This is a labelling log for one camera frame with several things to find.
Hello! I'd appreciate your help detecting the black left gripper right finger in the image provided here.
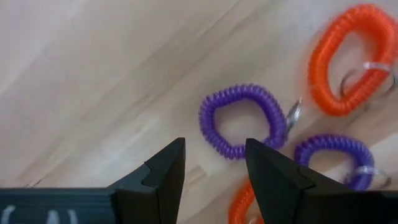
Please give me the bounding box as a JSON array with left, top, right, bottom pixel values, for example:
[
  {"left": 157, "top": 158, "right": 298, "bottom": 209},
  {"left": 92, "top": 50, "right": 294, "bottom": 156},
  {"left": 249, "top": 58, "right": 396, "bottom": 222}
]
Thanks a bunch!
[{"left": 245, "top": 138, "right": 398, "bottom": 224}]

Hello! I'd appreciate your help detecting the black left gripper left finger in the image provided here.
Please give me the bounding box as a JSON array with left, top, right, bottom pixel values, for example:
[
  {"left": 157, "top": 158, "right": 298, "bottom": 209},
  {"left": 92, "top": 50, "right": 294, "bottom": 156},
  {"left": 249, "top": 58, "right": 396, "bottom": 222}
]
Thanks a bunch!
[{"left": 0, "top": 138, "right": 187, "bottom": 224}]

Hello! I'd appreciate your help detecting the orange spring keychain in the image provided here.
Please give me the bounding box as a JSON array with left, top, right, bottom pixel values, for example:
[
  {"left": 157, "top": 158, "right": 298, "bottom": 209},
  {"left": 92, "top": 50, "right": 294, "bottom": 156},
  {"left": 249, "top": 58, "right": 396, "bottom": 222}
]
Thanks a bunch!
[
  {"left": 307, "top": 3, "right": 398, "bottom": 118},
  {"left": 228, "top": 180, "right": 265, "bottom": 224}
]

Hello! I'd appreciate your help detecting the purple spring keychain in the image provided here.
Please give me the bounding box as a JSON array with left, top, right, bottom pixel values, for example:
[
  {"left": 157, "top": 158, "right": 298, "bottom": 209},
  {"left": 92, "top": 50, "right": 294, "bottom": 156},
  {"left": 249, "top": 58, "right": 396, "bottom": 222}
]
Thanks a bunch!
[
  {"left": 294, "top": 133, "right": 392, "bottom": 192},
  {"left": 198, "top": 83, "right": 304, "bottom": 161}
]

